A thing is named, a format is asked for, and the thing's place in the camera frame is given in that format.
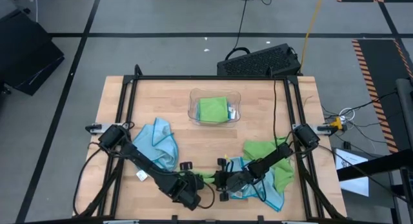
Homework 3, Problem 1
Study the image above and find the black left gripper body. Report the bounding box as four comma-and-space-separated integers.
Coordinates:
172, 161, 207, 212

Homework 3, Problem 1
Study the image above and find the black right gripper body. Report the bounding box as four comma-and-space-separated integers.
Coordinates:
214, 158, 256, 202

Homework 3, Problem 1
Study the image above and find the clear plastic bin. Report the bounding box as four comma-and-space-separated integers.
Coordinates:
187, 87, 242, 127

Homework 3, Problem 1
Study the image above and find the black perforated computer case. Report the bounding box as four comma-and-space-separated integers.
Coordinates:
216, 43, 303, 77

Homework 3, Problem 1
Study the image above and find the black support beam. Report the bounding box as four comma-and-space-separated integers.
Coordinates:
336, 148, 413, 183

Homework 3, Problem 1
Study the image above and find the large black box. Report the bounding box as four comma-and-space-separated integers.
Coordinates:
0, 9, 65, 96

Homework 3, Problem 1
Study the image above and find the black metal table frame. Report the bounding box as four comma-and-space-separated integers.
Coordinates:
73, 64, 348, 223

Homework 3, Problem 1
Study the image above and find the black arm base cable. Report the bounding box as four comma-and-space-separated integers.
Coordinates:
72, 140, 109, 216

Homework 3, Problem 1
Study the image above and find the black hanging cable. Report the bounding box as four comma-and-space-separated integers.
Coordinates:
225, 0, 290, 62

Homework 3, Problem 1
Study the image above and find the yellow hanging cable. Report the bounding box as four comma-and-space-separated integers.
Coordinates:
298, 0, 326, 75

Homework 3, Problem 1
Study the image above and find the grey metal post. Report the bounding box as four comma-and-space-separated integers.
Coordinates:
396, 77, 413, 150

